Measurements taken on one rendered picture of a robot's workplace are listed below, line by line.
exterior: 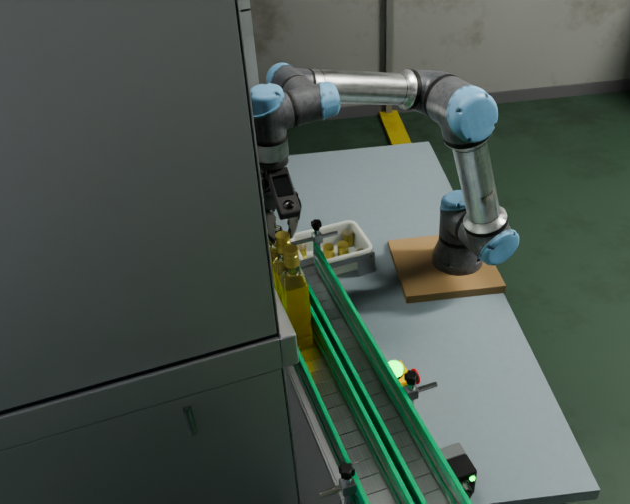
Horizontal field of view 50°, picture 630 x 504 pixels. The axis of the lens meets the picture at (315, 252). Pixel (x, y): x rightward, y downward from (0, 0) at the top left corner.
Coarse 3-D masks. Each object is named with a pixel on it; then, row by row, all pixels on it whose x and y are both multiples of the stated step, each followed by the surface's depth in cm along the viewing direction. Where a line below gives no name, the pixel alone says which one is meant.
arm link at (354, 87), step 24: (288, 72) 148; (312, 72) 152; (336, 72) 155; (360, 72) 158; (384, 72) 162; (408, 72) 164; (432, 72) 164; (360, 96) 158; (384, 96) 160; (408, 96) 163
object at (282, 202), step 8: (272, 176) 144; (280, 176) 144; (288, 176) 145; (272, 184) 143; (280, 184) 144; (288, 184) 144; (272, 192) 144; (280, 192) 143; (288, 192) 143; (280, 200) 142; (288, 200) 142; (296, 200) 142; (280, 208) 141; (288, 208) 141; (296, 208) 142; (280, 216) 141; (288, 216) 142; (296, 216) 143
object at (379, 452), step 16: (320, 336) 160; (336, 368) 152; (352, 384) 145; (352, 400) 144; (368, 416) 138; (368, 432) 138; (384, 448) 131; (384, 464) 132; (400, 480) 126; (400, 496) 126
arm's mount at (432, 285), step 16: (400, 240) 217; (416, 240) 217; (432, 240) 216; (400, 256) 210; (416, 256) 210; (400, 272) 204; (416, 272) 203; (432, 272) 203; (480, 272) 201; (496, 272) 201; (416, 288) 197; (432, 288) 196; (448, 288) 196; (464, 288) 196; (480, 288) 195; (496, 288) 196
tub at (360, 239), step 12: (324, 228) 213; (336, 228) 214; (348, 228) 215; (360, 228) 211; (324, 240) 215; (336, 240) 216; (360, 240) 210; (312, 252) 214; (336, 252) 214; (360, 252) 201
